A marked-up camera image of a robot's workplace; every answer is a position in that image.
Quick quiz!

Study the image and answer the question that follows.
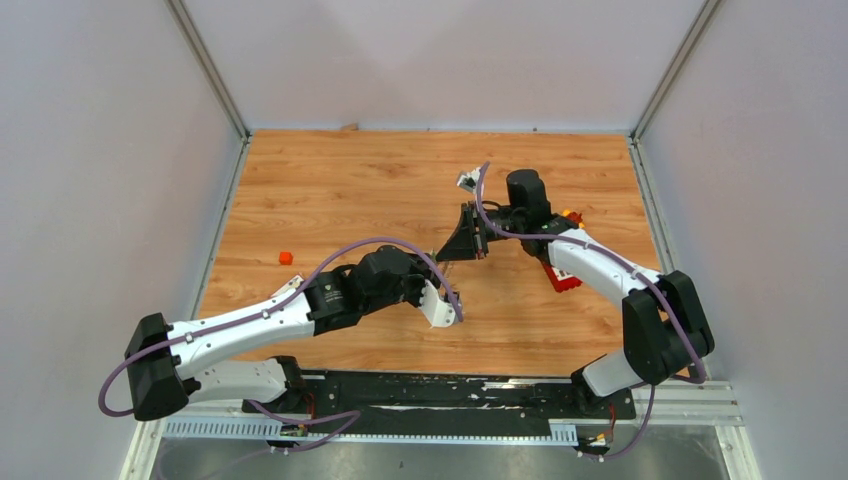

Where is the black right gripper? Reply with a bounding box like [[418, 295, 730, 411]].
[[436, 200, 525, 261]]

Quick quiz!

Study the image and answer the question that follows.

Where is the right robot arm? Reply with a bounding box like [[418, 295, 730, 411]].
[[436, 166, 715, 418]]

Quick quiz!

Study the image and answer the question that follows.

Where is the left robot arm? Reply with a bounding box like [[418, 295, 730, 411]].
[[123, 245, 463, 421]]

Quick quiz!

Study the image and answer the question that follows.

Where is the red playing card box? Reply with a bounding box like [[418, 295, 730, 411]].
[[270, 275, 304, 298]]

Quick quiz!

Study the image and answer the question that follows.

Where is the toy brick car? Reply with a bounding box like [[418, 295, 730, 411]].
[[562, 210, 585, 229]]

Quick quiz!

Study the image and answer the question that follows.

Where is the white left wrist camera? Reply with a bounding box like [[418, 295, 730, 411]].
[[418, 280, 464, 328]]

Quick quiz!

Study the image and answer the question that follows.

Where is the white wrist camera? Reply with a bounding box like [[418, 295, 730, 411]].
[[456, 167, 483, 195], [418, 280, 464, 328]]

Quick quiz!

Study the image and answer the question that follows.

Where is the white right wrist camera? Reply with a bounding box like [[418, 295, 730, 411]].
[[456, 167, 483, 195]]

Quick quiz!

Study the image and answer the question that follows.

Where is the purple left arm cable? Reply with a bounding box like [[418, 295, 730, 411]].
[[97, 237, 465, 419]]

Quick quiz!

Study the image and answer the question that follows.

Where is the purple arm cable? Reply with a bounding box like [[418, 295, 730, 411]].
[[474, 161, 709, 387], [97, 237, 465, 419]]

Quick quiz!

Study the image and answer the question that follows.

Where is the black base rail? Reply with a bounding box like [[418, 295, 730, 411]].
[[266, 369, 636, 436]]

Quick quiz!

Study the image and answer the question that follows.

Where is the white slotted cable duct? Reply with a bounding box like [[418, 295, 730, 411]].
[[162, 415, 579, 447]]

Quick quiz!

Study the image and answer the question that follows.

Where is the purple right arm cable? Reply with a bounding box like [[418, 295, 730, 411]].
[[474, 161, 709, 387]]

